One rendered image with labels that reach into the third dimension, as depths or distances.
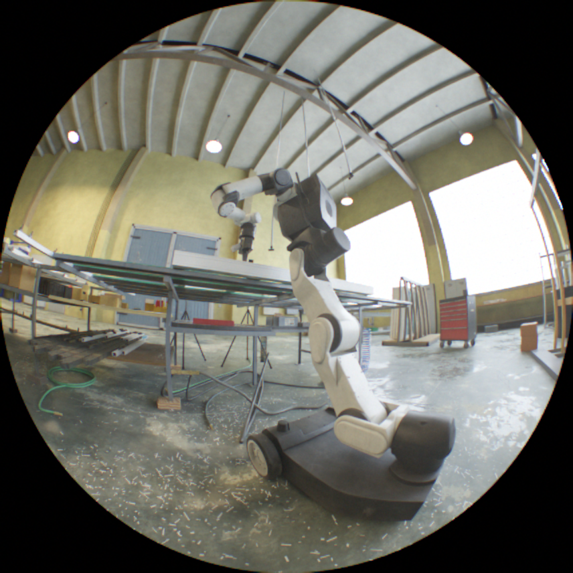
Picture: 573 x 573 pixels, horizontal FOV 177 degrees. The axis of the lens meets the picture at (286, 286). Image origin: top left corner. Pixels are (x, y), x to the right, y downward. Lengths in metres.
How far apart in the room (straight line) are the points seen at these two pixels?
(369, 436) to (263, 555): 0.47
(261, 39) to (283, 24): 0.91
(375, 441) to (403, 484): 0.18
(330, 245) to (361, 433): 0.65
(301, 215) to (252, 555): 1.24
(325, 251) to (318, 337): 0.33
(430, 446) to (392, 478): 0.15
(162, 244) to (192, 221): 1.66
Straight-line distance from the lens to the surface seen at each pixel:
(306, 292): 0.75
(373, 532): 0.73
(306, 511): 0.75
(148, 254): 7.92
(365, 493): 0.60
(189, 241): 7.96
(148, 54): 6.68
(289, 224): 0.89
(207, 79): 8.48
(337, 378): 0.66
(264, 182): 0.90
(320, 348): 0.63
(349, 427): 0.62
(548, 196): 9.48
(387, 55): 8.36
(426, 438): 0.58
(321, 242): 0.74
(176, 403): 1.36
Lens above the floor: 0.64
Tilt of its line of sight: 11 degrees up
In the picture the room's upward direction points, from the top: 1 degrees clockwise
